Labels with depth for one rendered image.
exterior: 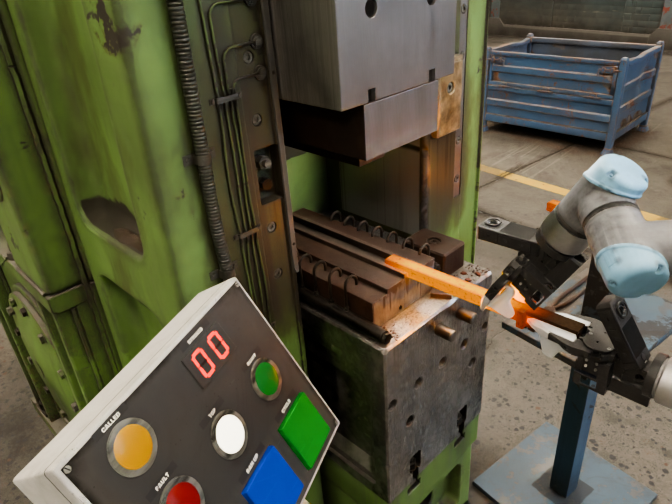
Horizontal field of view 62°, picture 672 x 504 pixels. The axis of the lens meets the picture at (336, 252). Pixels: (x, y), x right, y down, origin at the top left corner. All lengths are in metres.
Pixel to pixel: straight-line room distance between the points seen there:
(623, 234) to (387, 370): 0.52
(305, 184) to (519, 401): 1.26
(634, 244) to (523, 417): 1.55
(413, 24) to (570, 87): 3.92
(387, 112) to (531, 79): 4.06
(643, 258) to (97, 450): 0.65
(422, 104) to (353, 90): 0.19
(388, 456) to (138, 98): 0.87
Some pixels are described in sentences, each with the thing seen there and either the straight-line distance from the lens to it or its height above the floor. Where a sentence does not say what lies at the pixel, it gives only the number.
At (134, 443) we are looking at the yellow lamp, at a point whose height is 1.17.
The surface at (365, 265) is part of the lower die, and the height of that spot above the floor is 0.99.
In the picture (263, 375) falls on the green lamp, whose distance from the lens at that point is 0.77.
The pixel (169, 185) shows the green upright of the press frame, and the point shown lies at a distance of 0.89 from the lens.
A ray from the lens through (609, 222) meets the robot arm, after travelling 0.81.
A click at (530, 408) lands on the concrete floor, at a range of 2.31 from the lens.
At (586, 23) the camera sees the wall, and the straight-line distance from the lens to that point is 9.53.
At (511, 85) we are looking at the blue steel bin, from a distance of 5.07.
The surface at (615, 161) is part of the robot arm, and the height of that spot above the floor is 1.31.
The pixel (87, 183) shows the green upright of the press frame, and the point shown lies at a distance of 1.25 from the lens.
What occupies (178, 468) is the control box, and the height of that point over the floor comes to 1.11.
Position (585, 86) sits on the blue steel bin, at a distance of 4.82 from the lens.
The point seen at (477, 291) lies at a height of 1.01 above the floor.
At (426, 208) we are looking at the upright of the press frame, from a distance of 1.39.
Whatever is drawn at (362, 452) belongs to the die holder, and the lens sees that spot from 1.40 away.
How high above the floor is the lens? 1.60
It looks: 29 degrees down
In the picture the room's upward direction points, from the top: 4 degrees counter-clockwise
